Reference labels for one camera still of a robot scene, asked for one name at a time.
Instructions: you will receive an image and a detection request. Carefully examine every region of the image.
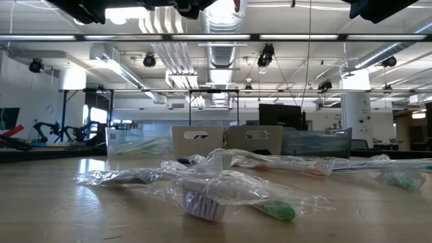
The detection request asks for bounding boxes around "green toothbrush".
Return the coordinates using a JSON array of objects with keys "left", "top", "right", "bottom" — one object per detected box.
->
[
  {"left": 111, "top": 136, "right": 171, "bottom": 157},
  {"left": 109, "top": 138, "right": 169, "bottom": 157},
  {"left": 379, "top": 168, "right": 427, "bottom": 192},
  {"left": 195, "top": 150, "right": 337, "bottom": 223}
]

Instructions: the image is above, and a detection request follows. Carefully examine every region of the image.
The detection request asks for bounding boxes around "purple toothbrush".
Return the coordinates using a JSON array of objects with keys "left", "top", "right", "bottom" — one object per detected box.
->
[
  {"left": 161, "top": 154, "right": 223, "bottom": 173},
  {"left": 76, "top": 167, "right": 237, "bottom": 223}
]

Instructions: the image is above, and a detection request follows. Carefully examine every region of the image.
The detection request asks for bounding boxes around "white plastic bin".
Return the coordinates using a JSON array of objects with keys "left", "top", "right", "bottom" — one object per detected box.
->
[{"left": 170, "top": 126, "right": 225, "bottom": 159}]

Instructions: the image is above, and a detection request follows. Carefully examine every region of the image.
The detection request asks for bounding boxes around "clear plastic bin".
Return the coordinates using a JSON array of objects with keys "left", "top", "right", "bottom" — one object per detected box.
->
[{"left": 105, "top": 126, "right": 171, "bottom": 158}]

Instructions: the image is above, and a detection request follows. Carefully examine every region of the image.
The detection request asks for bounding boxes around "black monitor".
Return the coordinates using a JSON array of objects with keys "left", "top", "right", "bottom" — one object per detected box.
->
[{"left": 258, "top": 103, "right": 304, "bottom": 132}]

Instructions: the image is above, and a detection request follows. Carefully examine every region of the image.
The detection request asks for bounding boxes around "light grey plastic bin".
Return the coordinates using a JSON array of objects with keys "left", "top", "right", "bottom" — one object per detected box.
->
[{"left": 224, "top": 125, "right": 284, "bottom": 156}]

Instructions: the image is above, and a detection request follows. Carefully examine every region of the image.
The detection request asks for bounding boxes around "dark grey plastic bin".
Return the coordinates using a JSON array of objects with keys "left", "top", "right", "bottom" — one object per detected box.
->
[{"left": 281, "top": 127, "right": 353, "bottom": 159}]

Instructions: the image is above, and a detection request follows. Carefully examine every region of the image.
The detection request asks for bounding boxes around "white column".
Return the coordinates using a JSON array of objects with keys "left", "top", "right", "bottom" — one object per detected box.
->
[{"left": 340, "top": 67, "right": 373, "bottom": 149}]

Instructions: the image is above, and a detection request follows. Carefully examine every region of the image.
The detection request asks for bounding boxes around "dark background desk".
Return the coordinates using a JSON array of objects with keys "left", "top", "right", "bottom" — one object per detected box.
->
[{"left": 0, "top": 145, "right": 107, "bottom": 163}]

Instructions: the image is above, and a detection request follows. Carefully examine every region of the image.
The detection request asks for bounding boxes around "red flat object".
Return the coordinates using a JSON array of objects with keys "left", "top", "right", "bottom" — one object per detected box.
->
[{"left": 0, "top": 124, "right": 25, "bottom": 138}]

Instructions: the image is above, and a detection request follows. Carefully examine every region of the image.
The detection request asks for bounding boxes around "grey office chair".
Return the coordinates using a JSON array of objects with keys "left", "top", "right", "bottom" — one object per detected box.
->
[{"left": 350, "top": 138, "right": 371, "bottom": 151}]

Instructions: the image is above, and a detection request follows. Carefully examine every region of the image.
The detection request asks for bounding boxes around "black overhead camera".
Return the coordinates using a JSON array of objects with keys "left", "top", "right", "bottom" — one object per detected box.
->
[{"left": 256, "top": 43, "right": 276, "bottom": 68}]

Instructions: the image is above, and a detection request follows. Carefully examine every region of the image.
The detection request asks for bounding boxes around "black background rig frame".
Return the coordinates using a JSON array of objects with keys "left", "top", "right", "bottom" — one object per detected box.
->
[
  {"left": 188, "top": 88, "right": 240, "bottom": 128},
  {"left": 59, "top": 88, "right": 115, "bottom": 136}
]

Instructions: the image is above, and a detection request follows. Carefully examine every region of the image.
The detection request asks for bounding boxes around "slim silver ceiling duct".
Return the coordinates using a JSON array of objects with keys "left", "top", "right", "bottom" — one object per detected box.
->
[{"left": 352, "top": 15, "right": 432, "bottom": 70}]

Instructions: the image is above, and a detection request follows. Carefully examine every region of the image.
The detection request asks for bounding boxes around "dark wall screen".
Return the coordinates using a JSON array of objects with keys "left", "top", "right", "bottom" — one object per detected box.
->
[{"left": 0, "top": 107, "right": 21, "bottom": 132}]

